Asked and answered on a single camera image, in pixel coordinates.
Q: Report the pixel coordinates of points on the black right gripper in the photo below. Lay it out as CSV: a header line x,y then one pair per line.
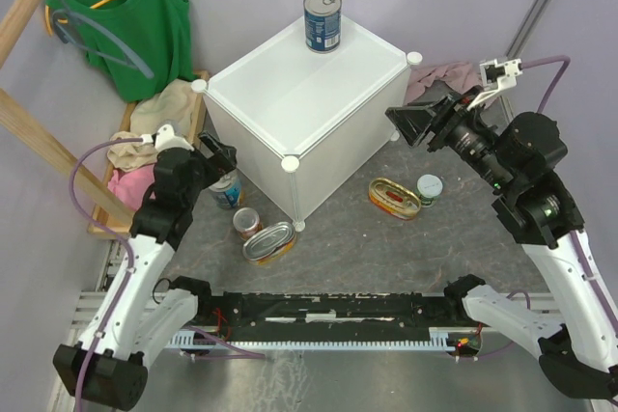
x,y
450,119

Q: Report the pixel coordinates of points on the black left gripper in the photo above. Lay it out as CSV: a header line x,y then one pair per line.
x,y
222,161

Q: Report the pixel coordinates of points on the blue white label can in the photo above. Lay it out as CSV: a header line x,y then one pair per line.
x,y
227,192

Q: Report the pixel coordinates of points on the tall blue label can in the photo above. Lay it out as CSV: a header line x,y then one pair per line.
x,y
322,24

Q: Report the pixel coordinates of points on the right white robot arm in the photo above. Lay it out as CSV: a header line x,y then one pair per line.
x,y
578,353

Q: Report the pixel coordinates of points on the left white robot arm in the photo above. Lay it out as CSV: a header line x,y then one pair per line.
x,y
109,364

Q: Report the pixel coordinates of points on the pink crumpled cloth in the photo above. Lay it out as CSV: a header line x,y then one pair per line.
x,y
130,187

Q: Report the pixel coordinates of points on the mauve crumpled cloth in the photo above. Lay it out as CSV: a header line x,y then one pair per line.
x,y
460,77

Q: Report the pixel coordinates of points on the white lid green jar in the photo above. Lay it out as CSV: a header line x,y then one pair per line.
x,y
429,188

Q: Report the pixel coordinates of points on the red oval sardine tin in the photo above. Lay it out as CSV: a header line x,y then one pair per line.
x,y
394,199

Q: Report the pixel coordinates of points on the small pink label can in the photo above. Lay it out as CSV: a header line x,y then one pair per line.
x,y
247,222

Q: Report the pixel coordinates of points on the white cube cabinet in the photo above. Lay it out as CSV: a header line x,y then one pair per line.
x,y
303,122

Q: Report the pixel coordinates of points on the beige crumpled cloth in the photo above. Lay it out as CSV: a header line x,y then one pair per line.
x,y
173,105

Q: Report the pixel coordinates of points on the silver oval fish tin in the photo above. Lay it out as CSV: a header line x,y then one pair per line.
x,y
269,243

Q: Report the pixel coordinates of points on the wooden diagonal beam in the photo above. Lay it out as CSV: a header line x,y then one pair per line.
x,y
35,136

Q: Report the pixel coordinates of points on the green tank top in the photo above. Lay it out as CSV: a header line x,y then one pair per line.
x,y
158,31

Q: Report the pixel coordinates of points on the wooden rack pole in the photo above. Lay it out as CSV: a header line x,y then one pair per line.
x,y
14,23

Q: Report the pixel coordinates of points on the wooden tray frame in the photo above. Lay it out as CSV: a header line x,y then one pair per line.
x,y
197,124

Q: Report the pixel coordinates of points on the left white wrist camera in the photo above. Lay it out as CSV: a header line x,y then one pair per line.
x,y
166,138

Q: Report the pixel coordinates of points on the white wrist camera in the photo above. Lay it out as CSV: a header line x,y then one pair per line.
x,y
166,138
496,78

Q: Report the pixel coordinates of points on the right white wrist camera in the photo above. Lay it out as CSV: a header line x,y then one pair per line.
x,y
496,78

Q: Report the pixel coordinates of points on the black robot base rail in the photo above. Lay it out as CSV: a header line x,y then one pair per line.
x,y
315,318

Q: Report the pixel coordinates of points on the white slotted cable duct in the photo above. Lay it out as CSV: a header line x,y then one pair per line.
x,y
438,341

